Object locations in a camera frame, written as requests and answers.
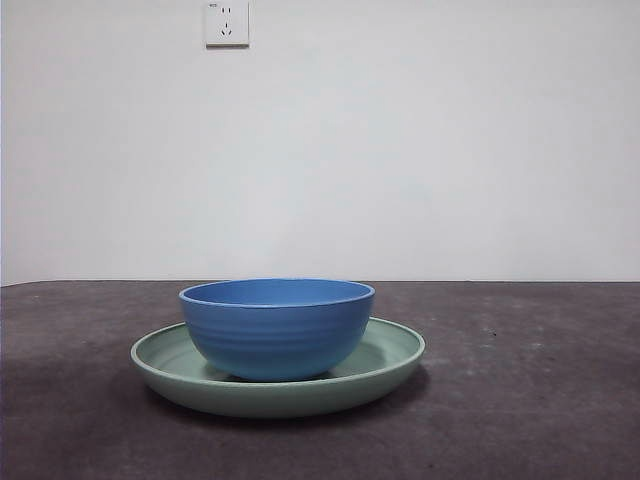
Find blue bowl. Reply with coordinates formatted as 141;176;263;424
178;278;376;381

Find green plate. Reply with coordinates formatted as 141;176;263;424
130;315;427;419

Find white wall socket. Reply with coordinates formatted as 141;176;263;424
204;1;251;50

